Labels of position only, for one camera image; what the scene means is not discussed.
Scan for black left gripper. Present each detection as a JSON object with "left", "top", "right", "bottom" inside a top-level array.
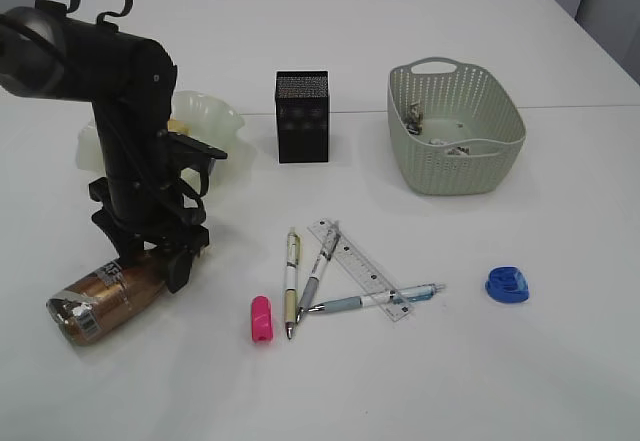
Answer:
[{"left": 88, "top": 178, "right": 210, "bottom": 294}]

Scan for pink highlighter cap eraser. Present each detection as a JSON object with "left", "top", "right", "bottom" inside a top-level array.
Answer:
[{"left": 251, "top": 295, "right": 274, "bottom": 343}]

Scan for brown coffee drink bottle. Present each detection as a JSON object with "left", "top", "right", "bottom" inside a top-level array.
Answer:
[{"left": 46, "top": 248, "right": 169, "bottom": 346}]

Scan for grey grip patterned pen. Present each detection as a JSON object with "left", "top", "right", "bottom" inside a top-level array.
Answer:
[{"left": 296, "top": 221, "right": 341, "bottom": 324}]

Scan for golden sugared bread roll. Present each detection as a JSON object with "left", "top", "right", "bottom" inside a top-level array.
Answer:
[{"left": 168, "top": 118, "right": 190, "bottom": 136}]

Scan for brown paper ball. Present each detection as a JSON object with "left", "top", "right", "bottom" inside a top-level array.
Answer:
[{"left": 405, "top": 102, "right": 423, "bottom": 136}]

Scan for white pink paper ball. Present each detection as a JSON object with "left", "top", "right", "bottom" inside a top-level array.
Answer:
[{"left": 428, "top": 138, "right": 470, "bottom": 156}]

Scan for blue correction tape dispenser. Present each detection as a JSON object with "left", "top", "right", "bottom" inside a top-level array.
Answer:
[{"left": 485, "top": 266, "right": 530, "bottom": 304}]

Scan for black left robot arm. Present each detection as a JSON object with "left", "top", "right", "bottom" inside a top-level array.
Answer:
[{"left": 1, "top": 2, "right": 227, "bottom": 293}]

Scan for white and beige pen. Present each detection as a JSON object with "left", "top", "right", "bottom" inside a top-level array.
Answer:
[{"left": 284, "top": 227, "right": 301, "bottom": 340}]

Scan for pale green wavy glass plate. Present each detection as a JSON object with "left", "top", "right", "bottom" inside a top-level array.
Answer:
[{"left": 75, "top": 91, "right": 256, "bottom": 187}]

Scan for black square pen holder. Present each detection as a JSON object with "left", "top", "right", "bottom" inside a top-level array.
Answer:
[{"left": 274, "top": 71, "right": 330, "bottom": 164}]

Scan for blue grey retractable pen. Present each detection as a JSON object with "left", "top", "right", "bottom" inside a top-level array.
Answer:
[{"left": 308, "top": 283, "right": 446, "bottom": 314}]

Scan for grey-green woven plastic basket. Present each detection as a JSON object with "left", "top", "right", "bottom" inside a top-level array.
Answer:
[{"left": 387, "top": 57, "right": 526, "bottom": 196}]

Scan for clear plastic ruler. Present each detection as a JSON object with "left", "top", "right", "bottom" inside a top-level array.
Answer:
[{"left": 332, "top": 228, "right": 413, "bottom": 321}]

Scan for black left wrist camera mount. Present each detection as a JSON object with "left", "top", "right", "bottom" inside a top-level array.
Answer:
[{"left": 168, "top": 132, "right": 228, "bottom": 182}]

